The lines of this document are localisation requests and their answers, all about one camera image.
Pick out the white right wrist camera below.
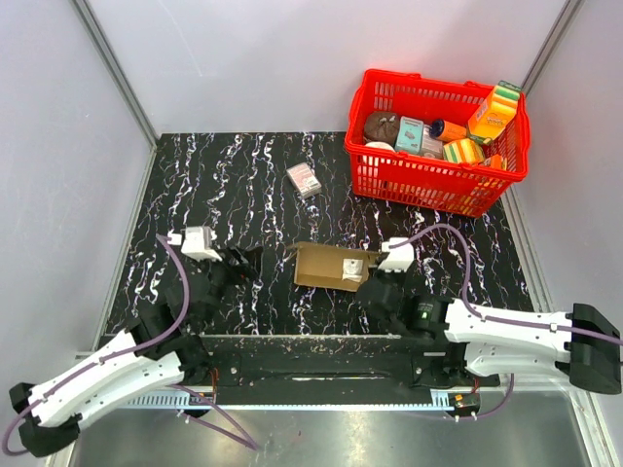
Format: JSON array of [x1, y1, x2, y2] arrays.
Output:
[[377, 237, 415, 273]]

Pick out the aluminium front rail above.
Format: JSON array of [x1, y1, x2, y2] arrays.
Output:
[[122, 383, 481, 413]]

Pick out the pink grey small box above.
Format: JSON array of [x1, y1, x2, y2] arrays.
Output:
[[420, 125, 444, 160]]

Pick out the orange can with blue lid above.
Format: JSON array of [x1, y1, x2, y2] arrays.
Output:
[[429, 119, 468, 143]]

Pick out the small white paper packet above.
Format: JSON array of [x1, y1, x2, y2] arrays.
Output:
[[342, 258, 364, 282]]

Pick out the tall orange juice carton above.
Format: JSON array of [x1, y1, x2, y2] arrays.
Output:
[[467, 81, 522, 145]]

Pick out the brown round bread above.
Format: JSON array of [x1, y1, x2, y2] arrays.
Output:
[[363, 111, 400, 146]]

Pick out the yellow green striped sponge pack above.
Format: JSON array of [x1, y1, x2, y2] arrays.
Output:
[[443, 138, 486, 165]]

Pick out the small grey card box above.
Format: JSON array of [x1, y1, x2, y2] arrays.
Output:
[[286, 162, 322, 199]]

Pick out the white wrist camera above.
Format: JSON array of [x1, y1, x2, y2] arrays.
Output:
[[377, 237, 415, 273], [166, 226, 222, 262]]

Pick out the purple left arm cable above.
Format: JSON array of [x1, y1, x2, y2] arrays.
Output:
[[1, 233, 259, 456]]

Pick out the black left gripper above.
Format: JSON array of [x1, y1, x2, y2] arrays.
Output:
[[194, 243, 265, 330]]

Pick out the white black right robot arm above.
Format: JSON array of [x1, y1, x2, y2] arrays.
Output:
[[355, 277, 622, 395]]

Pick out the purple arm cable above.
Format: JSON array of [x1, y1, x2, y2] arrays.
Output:
[[1, 233, 259, 456], [388, 223, 623, 422]]

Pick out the red plastic shopping basket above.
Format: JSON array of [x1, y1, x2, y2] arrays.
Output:
[[345, 69, 531, 217]]

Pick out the white round container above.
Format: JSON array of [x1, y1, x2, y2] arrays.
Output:
[[365, 141, 394, 152]]

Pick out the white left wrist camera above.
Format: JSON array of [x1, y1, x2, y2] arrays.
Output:
[[166, 226, 222, 262]]

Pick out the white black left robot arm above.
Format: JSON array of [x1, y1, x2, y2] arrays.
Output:
[[2, 247, 263, 457]]

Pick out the brown cardboard box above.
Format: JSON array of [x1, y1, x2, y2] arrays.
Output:
[[289, 241, 380, 292]]

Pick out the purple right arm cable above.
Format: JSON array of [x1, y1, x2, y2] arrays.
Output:
[[388, 223, 623, 422]]

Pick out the small orange packet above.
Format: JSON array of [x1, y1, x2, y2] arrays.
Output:
[[480, 154, 507, 170]]

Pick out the teal small box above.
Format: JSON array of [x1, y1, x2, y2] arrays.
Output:
[[394, 116, 424, 155]]

